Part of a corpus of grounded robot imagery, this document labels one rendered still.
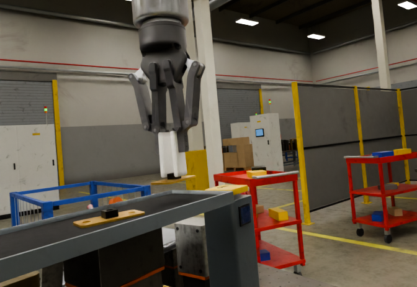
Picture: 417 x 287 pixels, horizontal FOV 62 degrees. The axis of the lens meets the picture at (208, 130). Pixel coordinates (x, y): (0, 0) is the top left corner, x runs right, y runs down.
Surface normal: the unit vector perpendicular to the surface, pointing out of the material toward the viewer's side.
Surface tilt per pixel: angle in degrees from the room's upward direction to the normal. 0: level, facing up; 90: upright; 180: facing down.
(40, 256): 90
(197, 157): 90
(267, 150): 90
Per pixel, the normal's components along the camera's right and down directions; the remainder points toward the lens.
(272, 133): 0.63, -0.08
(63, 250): 0.78, -0.09
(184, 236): -0.62, 0.03
